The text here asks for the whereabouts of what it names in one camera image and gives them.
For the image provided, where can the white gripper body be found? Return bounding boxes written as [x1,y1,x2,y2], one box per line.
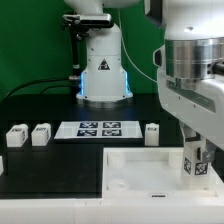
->
[157,68,224,152]

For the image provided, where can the black camera on mount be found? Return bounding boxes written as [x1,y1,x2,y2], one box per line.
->
[61,13,114,31]

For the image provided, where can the white square tabletop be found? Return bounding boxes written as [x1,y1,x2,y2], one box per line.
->
[102,148,224,199]

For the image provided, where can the white marker plate with tags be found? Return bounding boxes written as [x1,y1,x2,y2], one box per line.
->
[54,121,142,139]

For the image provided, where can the black cables on table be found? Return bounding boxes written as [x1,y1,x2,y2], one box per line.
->
[3,77,83,100]

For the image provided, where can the white L-shaped obstacle fence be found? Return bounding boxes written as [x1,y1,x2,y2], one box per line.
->
[0,197,224,224]

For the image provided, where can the white cable behind robot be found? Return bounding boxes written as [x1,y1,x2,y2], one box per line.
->
[118,6,158,83]

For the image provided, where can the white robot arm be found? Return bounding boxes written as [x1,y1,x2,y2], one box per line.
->
[63,0,224,163]

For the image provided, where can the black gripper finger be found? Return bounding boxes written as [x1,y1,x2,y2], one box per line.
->
[179,122,198,142]
[197,139,216,163]

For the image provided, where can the white block at left edge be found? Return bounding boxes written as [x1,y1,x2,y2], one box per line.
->
[0,156,4,176]

